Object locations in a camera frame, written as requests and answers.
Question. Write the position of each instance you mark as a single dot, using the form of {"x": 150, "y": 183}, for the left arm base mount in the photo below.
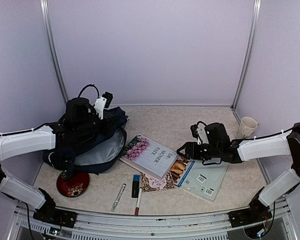
{"x": 48, "y": 213}

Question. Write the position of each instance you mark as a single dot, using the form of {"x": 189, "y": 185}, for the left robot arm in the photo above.
{"x": 82, "y": 127}

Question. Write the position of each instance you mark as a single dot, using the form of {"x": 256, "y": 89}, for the navy blue student backpack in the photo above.
{"x": 97, "y": 155}

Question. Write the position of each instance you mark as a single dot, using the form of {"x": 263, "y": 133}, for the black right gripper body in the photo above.
{"x": 199, "y": 155}

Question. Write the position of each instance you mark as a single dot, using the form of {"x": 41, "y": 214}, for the red floral plate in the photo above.
{"x": 74, "y": 186}

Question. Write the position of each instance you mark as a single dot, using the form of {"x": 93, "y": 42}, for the blue white booklet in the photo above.
{"x": 180, "y": 170}

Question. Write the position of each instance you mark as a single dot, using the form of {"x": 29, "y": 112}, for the floral ceramic mug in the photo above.
{"x": 246, "y": 127}

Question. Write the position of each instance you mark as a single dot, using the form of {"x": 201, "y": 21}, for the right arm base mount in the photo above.
{"x": 250, "y": 215}

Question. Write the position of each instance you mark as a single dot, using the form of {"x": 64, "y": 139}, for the black blue highlighter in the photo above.
{"x": 135, "y": 186}

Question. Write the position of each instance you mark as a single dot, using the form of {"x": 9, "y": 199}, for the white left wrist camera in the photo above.
{"x": 102, "y": 103}

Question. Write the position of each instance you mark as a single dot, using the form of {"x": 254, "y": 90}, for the aluminium front rail frame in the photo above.
{"x": 90, "y": 225}

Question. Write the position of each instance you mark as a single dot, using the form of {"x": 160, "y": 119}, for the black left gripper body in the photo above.
{"x": 104, "y": 129}

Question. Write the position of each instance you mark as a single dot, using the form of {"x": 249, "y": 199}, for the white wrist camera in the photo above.
{"x": 102, "y": 103}
{"x": 196, "y": 131}

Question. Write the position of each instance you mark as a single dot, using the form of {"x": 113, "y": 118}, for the white Designer Fate book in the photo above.
{"x": 148, "y": 157}

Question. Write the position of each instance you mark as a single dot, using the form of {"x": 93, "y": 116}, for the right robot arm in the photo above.
{"x": 236, "y": 151}

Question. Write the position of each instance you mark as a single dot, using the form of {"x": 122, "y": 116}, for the pale green book with barcode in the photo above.
{"x": 205, "y": 180}

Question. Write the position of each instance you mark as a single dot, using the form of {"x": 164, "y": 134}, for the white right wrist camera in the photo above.
{"x": 196, "y": 131}

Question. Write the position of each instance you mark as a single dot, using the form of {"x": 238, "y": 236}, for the illustrated taming shrew book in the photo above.
{"x": 150, "y": 184}

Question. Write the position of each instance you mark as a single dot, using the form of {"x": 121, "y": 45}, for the red white marker pen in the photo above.
{"x": 138, "y": 203}

